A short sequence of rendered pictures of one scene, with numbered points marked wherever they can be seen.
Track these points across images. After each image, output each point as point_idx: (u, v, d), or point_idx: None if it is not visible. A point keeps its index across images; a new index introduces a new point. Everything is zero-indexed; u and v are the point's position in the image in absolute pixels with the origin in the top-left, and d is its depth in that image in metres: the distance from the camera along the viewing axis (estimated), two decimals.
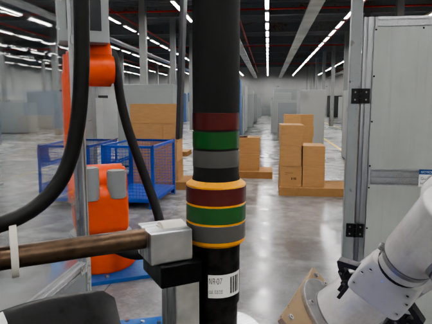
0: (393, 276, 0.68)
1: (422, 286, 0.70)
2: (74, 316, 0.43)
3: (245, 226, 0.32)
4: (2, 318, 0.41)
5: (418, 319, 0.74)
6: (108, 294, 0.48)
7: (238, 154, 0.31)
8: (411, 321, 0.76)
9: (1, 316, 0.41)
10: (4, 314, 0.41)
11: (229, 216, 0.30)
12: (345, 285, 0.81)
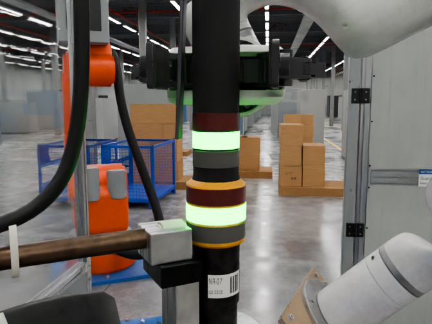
0: (240, 117, 0.48)
1: None
2: (74, 317, 0.44)
3: (245, 226, 0.32)
4: (2, 319, 0.41)
5: None
6: (108, 295, 0.48)
7: (238, 154, 0.31)
8: None
9: (1, 317, 0.41)
10: (4, 315, 0.41)
11: (229, 216, 0.30)
12: (279, 83, 0.34)
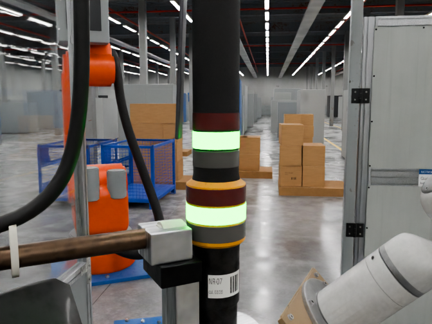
0: None
1: None
2: None
3: (245, 226, 0.32)
4: None
5: None
6: None
7: (238, 154, 0.31)
8: None
9: None
10: None
11: (229, 216, 0.30)
12: None
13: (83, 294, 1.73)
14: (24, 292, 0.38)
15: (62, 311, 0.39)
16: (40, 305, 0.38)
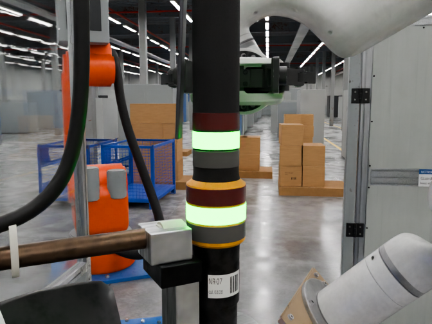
0: (246, 114, 0.58)
1: None
2: None
3: (245, 226, 0.32)
4: None
5: None
6: None
7: (238, 154, 0.31)
8: (173, 84, 0.47)
9: None
10: None
11: (229, 216, 0.30)
12: (279, 89, 0.43)
13: None
14: (74, 288, 0.43)
15: (105, 308, 0.44)
16: (86, 301, 0.43)
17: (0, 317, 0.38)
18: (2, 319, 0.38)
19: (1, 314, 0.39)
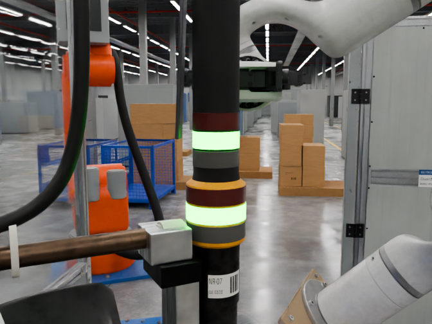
0: (250, 111, 0.66)
1: None
2: None
3: (245, 226, 0.32)
4: None
5: None
6: None
7: (238, 154, 0.31)
8: (187, 84, 0.56)
9: None
10: None
11: (229, 216, 0.30)
12: (281, 87, 0.52)
13: None
14: (74, 290, 0.44)
15: (105, 310, 0.44)
16: (86, 303, 0.43)
17: (0, 319, 0.38)
18: (2, 322, 0.38)
19: (1, 317, 0.39)
